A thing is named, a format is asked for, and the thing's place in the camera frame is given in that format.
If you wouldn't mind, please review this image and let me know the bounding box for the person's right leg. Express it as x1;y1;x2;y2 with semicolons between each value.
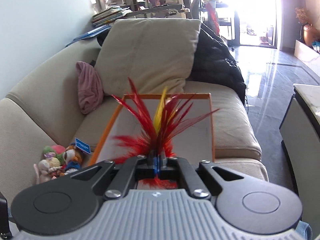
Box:
297;220;313;240

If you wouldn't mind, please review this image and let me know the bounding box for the blue folder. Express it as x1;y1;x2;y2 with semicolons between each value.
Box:
66;25;112;47

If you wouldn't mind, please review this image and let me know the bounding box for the pink cloth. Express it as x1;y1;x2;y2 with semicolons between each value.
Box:
76;61;104;115

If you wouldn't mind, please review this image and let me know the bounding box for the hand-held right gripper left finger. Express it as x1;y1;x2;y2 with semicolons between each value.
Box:
62;152;157;200

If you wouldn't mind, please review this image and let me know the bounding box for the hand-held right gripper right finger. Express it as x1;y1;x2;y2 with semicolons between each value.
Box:
157;152;253;200

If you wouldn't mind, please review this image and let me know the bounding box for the stack of books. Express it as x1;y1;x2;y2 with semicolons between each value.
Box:
91;6;133;27

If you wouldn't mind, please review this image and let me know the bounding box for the beige sofa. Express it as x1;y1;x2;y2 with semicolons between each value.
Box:
0;17;270;207

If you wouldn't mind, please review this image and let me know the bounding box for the white marble stand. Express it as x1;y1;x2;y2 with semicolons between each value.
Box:
294;39;320;69

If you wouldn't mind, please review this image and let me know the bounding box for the black office chair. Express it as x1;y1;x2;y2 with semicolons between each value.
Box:
190;0;203;21

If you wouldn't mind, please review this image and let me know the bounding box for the green pink crochet toy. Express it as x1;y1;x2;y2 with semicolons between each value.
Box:
42;144;66;162

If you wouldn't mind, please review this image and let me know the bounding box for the orange cardboard box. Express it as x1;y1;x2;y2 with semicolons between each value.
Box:
87;93;216;172

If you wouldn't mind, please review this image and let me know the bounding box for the blue paper tag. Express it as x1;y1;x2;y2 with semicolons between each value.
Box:
74;137;91;154

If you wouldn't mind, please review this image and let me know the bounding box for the beige cushion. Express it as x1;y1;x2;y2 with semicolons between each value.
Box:
94;18;202;97

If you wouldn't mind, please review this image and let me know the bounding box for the copper vase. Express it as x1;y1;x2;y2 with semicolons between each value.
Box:
303;24;318;47

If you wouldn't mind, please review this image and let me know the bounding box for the red feather shuttlecock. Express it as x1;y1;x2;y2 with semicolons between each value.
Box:
110;77;220;188

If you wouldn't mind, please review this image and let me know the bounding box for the grey coffee table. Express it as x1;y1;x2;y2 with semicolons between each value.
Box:
279;83;320;222

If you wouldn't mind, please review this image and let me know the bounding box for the black jacket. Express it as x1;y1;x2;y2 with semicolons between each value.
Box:
186;25;248;107

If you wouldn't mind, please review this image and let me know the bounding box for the orange white plush toy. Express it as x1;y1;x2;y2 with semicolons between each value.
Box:
61;142;85;173

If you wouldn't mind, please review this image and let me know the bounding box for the cream crochet doll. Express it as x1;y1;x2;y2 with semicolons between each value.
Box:
33;158;64;184

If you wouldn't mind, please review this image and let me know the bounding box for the black metal rack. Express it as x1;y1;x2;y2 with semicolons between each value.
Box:
202;0;241;44

